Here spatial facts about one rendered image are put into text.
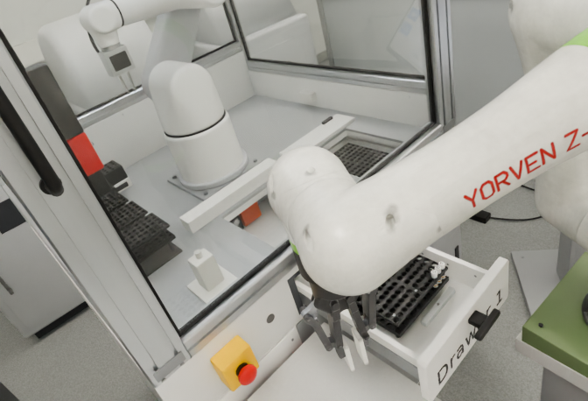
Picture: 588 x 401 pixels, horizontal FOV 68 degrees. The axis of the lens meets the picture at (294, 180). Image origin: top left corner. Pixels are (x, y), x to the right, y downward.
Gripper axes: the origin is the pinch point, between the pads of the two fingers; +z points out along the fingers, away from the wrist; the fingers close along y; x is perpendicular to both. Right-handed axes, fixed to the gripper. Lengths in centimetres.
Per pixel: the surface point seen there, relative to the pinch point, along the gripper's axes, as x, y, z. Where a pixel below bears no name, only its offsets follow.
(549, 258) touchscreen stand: 61, 111, 89
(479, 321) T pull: -4.8, 22.3, 2.3
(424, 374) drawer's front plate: -8.1, 8.6, 2.9
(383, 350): 2.1, 6.1, 7.2
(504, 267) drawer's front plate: 2.2, 33.7, 1.4
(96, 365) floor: 122, -94, 93
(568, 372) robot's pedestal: -11.7, 35.9, 18.6
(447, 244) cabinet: 47, 51, 38
